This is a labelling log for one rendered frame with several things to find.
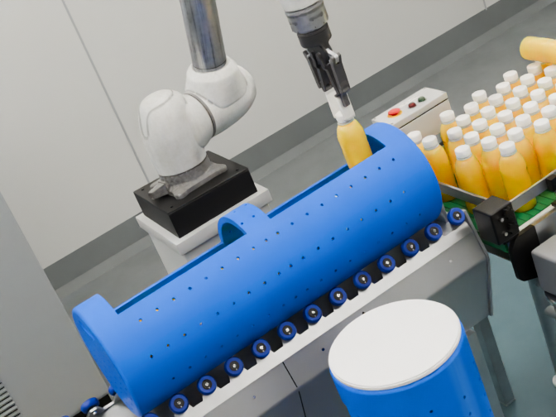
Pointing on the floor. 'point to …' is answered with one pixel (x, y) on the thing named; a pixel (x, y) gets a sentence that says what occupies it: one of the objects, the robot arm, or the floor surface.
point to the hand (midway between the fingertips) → (340, 104)
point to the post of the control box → (494, 361)
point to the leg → (484, 373)
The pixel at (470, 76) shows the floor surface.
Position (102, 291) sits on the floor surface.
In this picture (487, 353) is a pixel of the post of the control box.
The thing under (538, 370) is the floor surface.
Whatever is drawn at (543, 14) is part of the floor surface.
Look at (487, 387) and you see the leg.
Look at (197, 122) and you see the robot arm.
